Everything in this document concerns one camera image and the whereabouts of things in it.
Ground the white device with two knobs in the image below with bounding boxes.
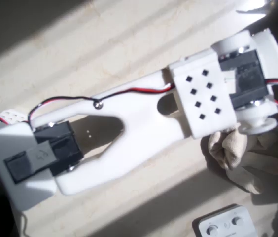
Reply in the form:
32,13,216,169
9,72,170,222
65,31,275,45
192,203,259,237

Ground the white perforated base plate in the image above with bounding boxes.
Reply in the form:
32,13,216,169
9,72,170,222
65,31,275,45
0,110,29,125

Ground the thin black cable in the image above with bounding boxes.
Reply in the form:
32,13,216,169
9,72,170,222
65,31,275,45
20,212,30,237

